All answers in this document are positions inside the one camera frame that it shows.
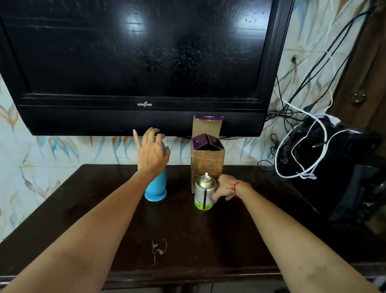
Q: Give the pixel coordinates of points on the person's left hand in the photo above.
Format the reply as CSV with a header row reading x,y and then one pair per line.
x,y
152,157

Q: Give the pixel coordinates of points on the person's right hand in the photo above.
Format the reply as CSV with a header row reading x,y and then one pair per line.
x,y
227,187

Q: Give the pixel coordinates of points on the green aerosol refill can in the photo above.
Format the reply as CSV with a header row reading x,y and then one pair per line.
x,y
203,193

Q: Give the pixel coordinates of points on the brown paper box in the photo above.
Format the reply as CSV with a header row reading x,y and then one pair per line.
x,y
208,163

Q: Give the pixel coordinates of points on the blue air freshener dispenser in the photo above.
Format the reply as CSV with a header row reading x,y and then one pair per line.
x,y
156,190

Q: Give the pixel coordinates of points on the person's left forearm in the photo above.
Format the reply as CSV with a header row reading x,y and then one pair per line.
x,y
90,235

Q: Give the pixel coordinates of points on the person's right forearm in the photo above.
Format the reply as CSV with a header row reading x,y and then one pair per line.
x,y
295,247

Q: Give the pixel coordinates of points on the dark wooden table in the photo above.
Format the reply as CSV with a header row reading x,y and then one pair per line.
x,y
196,238

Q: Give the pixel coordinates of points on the black flat screen television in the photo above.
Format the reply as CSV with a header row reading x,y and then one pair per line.
x,y
135,54

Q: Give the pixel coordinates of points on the black electronic device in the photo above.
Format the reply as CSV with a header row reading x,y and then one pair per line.
x,y
346,181

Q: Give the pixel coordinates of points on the round metal door lock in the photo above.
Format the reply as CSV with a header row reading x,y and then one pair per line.
x,y
359,97

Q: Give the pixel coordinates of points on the brown wooden door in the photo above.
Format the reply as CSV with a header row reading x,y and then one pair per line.
x,y
368,60

